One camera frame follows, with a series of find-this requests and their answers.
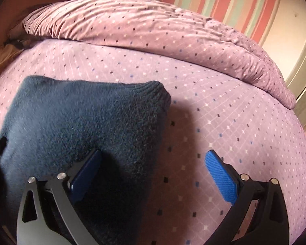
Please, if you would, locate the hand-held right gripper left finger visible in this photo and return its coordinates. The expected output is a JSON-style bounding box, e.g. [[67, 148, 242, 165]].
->
[[17, 149, 104, 245]]

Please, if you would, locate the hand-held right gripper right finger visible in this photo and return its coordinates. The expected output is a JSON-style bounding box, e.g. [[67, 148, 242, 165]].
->
[[205, 150, 289, 245]]

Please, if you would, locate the navy patterned knit sweater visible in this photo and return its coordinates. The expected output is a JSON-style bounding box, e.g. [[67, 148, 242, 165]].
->
[[0, 75, 172, 245]]

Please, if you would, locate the purple patterned bed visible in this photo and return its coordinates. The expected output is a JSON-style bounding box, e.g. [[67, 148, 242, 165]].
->
[[0, 39, 306, 245]]

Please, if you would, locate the tan pillow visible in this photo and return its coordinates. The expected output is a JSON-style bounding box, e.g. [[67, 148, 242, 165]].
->
[[0, 43, 24, 83]]

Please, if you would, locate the cream wardrobe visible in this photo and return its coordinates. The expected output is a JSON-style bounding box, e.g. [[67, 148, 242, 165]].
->
[[260, 0, 306, 143]]

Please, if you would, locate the purple patterned duvet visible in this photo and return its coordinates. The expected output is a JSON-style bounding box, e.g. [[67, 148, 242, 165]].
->
[[22, 0, 297, 110]]

